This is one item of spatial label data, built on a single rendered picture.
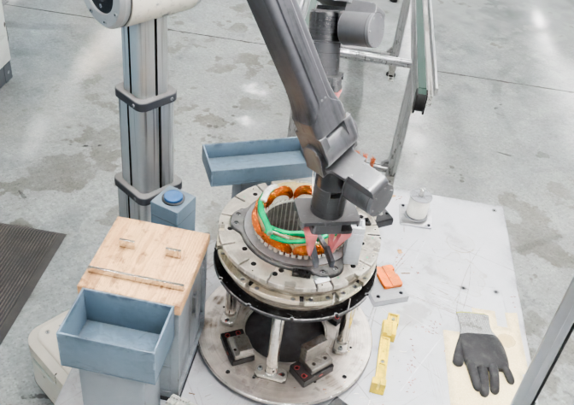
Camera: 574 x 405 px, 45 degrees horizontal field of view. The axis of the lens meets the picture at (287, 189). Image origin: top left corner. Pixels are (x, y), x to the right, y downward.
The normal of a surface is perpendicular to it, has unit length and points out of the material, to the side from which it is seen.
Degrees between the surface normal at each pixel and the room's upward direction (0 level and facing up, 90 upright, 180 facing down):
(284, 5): 76
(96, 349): 90
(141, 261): 0
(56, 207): 0
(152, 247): 0
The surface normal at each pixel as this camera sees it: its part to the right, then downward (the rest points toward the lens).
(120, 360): -0.17, 0.59
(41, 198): 0.10, -0.79
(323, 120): 0.64, 0.32
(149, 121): 0.70, 0.49
